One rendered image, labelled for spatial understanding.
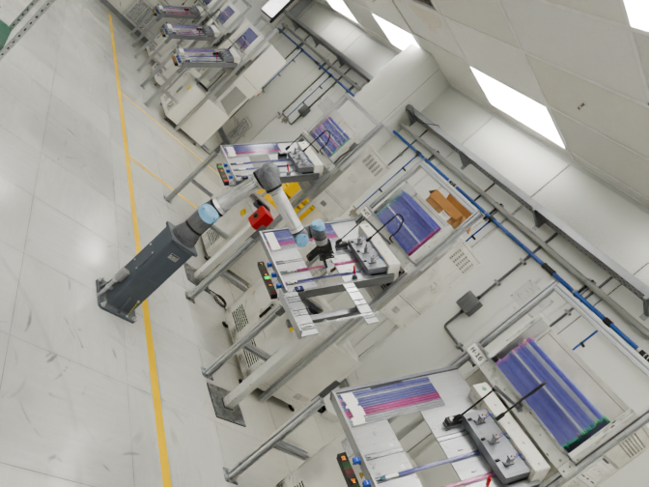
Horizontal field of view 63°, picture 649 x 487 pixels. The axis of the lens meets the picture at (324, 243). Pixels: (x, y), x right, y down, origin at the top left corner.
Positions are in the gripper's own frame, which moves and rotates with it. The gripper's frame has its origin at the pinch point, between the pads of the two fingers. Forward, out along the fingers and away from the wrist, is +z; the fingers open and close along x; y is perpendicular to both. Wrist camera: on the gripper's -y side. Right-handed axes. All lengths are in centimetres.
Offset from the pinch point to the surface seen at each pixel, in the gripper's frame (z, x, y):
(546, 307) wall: 119, -6, 168
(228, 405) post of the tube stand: 43, -35, -82
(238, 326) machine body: 55, 36, -64
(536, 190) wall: 87, 93, 230
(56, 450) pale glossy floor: -50, -98, -135
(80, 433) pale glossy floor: -41, -87, -130
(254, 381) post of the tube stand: 32, -35, -63
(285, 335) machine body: 40, -3, -36
